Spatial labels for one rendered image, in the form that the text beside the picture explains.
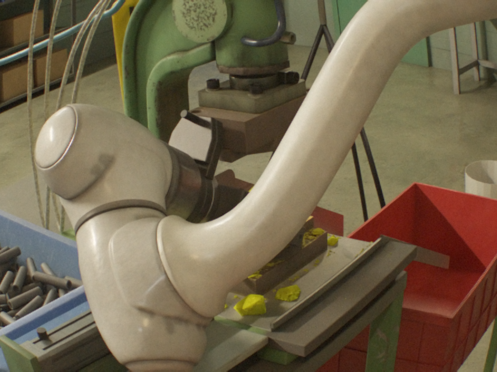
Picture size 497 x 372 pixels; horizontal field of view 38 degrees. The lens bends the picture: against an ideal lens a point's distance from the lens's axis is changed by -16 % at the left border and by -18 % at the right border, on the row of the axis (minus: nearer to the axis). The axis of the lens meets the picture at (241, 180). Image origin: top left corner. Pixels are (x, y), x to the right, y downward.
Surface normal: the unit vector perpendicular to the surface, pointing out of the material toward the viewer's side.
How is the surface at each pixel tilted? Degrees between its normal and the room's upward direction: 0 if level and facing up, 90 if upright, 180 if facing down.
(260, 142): 90
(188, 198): 97
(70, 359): 90
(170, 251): 40
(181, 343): 76
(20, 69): 90
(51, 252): 81
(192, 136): 56
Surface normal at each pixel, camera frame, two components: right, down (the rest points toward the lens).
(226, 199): -0.54, -0.25
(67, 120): -0.34, -0.51
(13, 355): -0.60, 0.32
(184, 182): 0.83, -0.03
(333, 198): -0.07, -0.94
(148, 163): 0.84, -0.37
